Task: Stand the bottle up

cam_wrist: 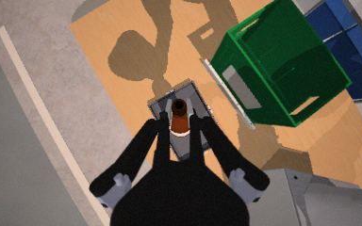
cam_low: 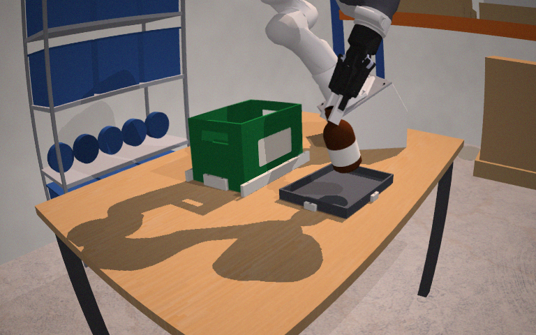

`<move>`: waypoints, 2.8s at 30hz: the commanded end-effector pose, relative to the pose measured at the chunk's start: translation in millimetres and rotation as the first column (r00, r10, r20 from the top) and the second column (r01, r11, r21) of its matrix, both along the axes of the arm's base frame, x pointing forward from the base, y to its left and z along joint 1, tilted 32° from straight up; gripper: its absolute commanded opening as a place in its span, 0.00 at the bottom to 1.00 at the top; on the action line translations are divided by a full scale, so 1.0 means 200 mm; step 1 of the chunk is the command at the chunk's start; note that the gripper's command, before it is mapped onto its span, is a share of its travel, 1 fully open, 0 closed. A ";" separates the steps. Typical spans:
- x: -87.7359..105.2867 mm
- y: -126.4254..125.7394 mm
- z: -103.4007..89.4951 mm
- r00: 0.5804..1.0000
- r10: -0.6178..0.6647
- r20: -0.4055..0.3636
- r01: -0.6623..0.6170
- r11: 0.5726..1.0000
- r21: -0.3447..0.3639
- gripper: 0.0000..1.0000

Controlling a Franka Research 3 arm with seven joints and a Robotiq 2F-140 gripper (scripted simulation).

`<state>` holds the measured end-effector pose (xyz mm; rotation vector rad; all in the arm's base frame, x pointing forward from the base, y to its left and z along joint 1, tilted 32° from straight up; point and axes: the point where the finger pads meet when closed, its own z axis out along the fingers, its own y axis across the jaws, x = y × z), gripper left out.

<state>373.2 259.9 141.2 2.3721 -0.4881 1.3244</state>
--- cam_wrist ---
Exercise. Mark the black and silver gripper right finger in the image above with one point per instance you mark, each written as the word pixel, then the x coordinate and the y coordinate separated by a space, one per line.
pixel 245 178

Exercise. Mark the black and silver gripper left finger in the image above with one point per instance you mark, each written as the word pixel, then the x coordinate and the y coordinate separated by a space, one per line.
pixel 111 185

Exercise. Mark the green plastic crate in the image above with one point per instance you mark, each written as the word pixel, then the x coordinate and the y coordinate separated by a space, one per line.
pixel 298 61

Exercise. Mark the brown glass bottle with white label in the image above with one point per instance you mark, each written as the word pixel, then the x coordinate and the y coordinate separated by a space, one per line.
pixel 180 126

